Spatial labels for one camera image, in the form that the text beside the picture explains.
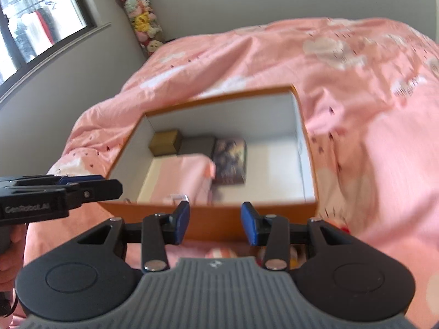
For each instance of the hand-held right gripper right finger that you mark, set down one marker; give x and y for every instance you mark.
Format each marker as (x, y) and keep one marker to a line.
(249, 222)

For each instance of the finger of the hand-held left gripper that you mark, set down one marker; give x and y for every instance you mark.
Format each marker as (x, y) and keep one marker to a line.
(82, 179)
(99, 190)

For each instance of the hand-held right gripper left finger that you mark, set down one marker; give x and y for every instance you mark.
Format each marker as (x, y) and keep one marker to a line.
(183, 219)

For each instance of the small brown cardboard box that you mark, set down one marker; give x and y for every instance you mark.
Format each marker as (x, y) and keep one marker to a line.
(164, 142)

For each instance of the orange cardboard box white inside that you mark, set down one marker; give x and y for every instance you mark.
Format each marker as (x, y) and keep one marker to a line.
(271, 137)

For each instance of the person's left hand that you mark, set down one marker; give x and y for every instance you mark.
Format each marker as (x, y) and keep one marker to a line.
(19, 246)

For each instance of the small white object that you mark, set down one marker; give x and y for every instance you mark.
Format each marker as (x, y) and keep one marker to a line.
(179, 197)

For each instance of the pink folded cloth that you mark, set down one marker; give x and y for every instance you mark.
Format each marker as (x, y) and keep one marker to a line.
(178, 178)

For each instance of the grey box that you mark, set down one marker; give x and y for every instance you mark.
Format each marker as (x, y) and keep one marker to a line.
(197, 144)

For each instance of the pink printed duvet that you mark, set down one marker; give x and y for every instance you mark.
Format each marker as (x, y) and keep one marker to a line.
(360, 109)

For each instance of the hanging column of plush toys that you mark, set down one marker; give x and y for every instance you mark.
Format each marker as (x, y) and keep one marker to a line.
(142, 20)

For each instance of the window with grey frame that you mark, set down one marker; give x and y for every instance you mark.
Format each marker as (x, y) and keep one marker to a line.
(37, 17)

